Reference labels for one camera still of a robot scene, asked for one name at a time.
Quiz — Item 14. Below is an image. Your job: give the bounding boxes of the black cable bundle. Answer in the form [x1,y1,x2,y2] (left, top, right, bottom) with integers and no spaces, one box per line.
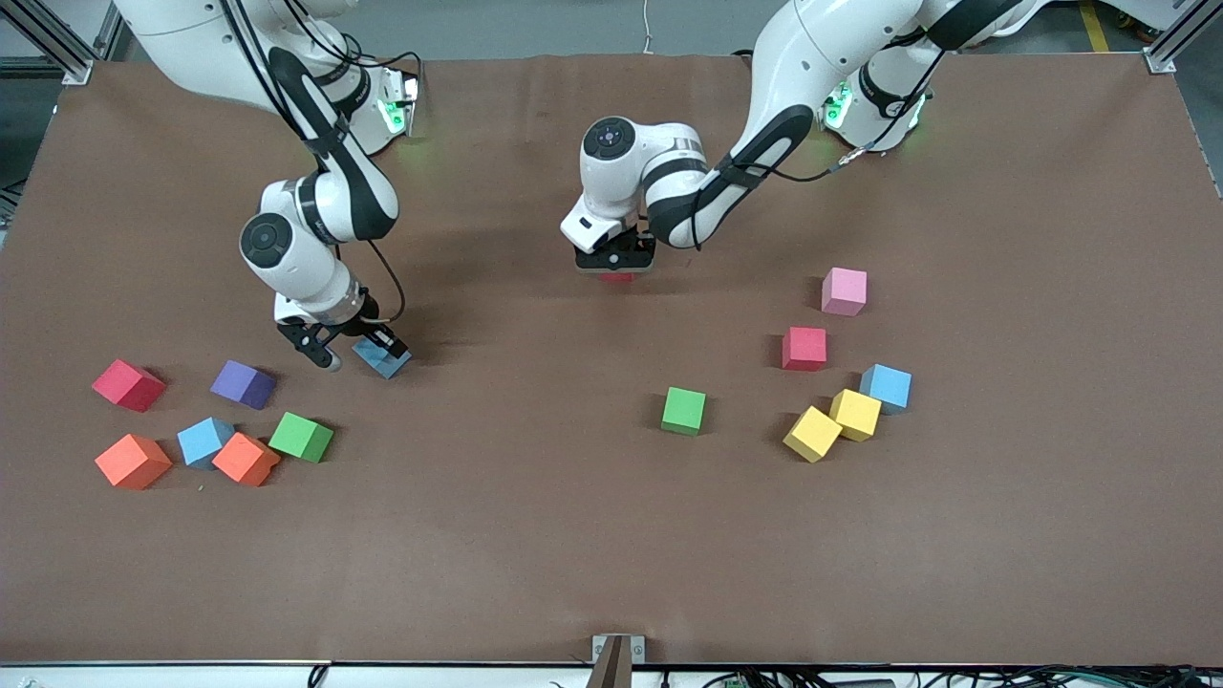
[702,666,1223,688]

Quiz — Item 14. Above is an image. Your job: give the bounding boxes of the green foam block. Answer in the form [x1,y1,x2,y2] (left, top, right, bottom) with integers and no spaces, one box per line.
[268,412,335,463]
[661,387,708,437]

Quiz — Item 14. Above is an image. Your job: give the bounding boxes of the blue foam block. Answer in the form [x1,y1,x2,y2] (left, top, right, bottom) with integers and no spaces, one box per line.
[351,339,414,380]
[859,364,912,415]
[177,418,235,470]

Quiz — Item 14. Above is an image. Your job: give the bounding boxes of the pink foam block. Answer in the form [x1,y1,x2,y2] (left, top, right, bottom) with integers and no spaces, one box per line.
[822,268,869,316]

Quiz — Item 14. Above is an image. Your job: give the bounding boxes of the orange foam block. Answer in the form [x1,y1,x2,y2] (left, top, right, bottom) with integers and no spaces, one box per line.
[95,434,174,490]
[212,432,282,487]

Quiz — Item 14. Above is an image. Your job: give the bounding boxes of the yellow floor tape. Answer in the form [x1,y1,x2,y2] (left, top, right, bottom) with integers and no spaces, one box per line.
[1078,0,1112,54]

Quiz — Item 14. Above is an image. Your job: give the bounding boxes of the yellow foam block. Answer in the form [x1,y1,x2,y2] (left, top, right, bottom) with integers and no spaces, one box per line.
[828,389,883,442]
[783,406,844,464]

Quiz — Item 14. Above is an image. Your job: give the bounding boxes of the brown table mat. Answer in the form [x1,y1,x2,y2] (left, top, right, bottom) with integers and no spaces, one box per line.
[0,53,1223,667]

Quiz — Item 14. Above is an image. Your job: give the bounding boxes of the aluminium frame post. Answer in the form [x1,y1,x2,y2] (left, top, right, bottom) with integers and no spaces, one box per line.
[1142,0,1223,75]
[0,0,130,87]

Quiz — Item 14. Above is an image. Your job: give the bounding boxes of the purple foam block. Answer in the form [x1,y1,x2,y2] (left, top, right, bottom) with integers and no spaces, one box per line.
[210,360,278,410]

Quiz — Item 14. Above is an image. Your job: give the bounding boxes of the white background machine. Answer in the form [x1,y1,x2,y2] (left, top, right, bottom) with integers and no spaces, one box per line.
[1099,0,1181,30]

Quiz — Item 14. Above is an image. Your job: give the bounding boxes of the crimson foam block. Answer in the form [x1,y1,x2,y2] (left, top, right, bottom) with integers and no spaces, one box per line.
[92,359,167,413]

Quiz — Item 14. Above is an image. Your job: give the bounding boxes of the black camera cable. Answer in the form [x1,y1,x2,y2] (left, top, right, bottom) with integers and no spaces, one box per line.
[726,19,956,184]
[218,0,409,331]

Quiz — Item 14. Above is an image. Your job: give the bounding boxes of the metal table bracket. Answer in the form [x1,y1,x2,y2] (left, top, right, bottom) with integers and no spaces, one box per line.
[591,634,646,665]

